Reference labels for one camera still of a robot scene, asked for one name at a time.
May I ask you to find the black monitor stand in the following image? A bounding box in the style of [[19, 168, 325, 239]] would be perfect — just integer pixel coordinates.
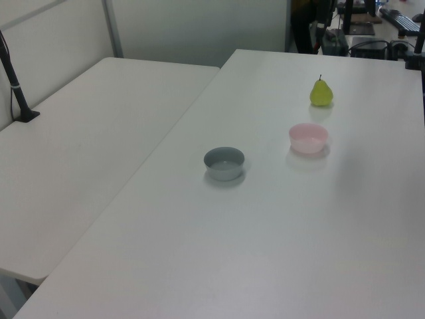
[[341, 0, 377, 36]]

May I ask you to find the white side table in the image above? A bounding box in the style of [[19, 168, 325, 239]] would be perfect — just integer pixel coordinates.
[[0, 56, 222, 286]]

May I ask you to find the black camera pole with base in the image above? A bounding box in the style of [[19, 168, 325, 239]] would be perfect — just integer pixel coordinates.
[[0, 29, 41, 123]]

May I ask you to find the green pear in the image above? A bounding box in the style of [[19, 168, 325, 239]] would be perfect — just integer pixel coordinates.
[[309, 74, 334, 108]]

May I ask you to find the black electronics box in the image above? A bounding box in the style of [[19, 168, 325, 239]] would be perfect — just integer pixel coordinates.
[[348, 36, 390, 60]]

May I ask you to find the black camera pole clamp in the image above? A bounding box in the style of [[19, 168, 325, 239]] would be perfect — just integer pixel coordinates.
[[404, 31, 425, 71]]

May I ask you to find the grey aluminium partition post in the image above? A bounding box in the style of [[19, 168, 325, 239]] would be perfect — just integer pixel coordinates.
[[101, 0, 125, 59]]

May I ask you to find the pink plastic bowl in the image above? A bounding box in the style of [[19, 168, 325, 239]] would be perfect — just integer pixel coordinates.
[[288, 122, 329, 154]]

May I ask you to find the dark green equipment box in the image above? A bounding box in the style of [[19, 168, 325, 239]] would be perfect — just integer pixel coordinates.
[[323, 29, 349, 56]]

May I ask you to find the grey plastic bowl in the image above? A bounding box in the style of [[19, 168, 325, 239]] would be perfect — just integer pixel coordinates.
[[203, 146, 246, 182]]

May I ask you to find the black tripod with red clips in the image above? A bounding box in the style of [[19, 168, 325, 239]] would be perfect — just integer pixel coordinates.
[[311, 0, 335, 56]]

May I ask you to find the black computer keyboard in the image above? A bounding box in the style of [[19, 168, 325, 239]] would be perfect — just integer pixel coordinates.
[[379, 8, 423, 36]]

